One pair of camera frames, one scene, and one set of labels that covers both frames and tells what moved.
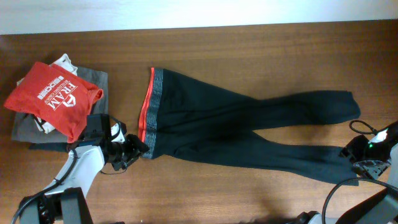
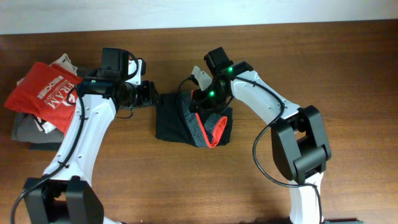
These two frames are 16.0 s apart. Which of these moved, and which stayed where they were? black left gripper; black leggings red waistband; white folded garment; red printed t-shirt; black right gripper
Moved: black left gripper; black leggings red waistband; black right gripper
Stayed: white folded garment; red printed t-shirt
